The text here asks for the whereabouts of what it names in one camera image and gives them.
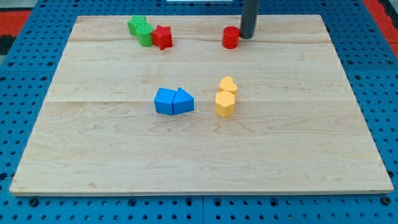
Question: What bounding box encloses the red cylinder block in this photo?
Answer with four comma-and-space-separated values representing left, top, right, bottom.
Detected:
222, 26, 240, 49

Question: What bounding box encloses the red star block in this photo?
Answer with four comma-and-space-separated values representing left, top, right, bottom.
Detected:
151, 25, 173, 50

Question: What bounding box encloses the green star block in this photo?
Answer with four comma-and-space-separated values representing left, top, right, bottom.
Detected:
127, 15, 147, 36

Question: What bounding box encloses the blue triangle block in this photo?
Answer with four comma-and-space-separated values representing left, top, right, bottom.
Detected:
172, 88, 195, 114

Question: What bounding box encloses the yellow hexagon block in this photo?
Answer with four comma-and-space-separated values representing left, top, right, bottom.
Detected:
215, 90, 235, 118

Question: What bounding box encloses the blue cube block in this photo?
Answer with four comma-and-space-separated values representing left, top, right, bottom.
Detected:
154, 88, 177, 115

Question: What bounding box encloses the yellow heart block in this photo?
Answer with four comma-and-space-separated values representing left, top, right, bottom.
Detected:
218, 76, 238, 95

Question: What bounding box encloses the wooden board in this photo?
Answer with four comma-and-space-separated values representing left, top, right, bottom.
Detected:
10, 15, 394, 196

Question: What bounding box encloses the green cylinder block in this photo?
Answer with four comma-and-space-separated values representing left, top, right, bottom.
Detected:
136, 23, 153, 47

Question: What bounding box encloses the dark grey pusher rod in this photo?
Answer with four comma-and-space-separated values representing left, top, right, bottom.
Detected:
240, 0, 261, 39

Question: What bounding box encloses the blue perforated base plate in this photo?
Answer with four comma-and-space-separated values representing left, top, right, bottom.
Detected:
1, 1, 397, 223

